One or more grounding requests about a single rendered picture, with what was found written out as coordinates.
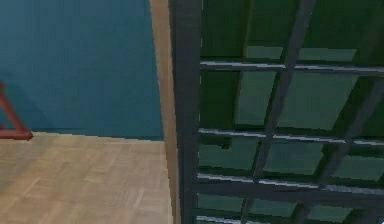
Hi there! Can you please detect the dark grey paned window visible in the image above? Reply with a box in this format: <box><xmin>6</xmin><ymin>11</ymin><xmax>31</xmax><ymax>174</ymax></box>
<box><xmin>168</xmin><ymin>0</ymin><xmax>384</xmax><ymax>224</ymax></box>

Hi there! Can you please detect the red frame stand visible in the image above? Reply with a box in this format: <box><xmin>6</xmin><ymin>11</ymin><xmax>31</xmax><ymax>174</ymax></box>
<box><xmin>0</xmin><ymin>81</ymin><xmax>34</xmax><ymax>142</ymax></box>

